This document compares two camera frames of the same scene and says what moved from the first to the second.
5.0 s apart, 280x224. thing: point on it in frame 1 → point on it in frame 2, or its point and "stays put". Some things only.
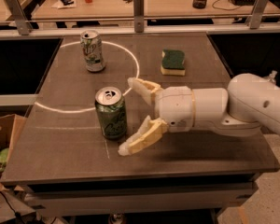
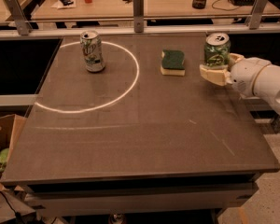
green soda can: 111,109 → 217,49
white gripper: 175,108 → 245,76
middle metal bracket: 139,11 stays put
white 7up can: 92,50 stays put
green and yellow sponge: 173,63 stays put
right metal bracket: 259,5 stays put
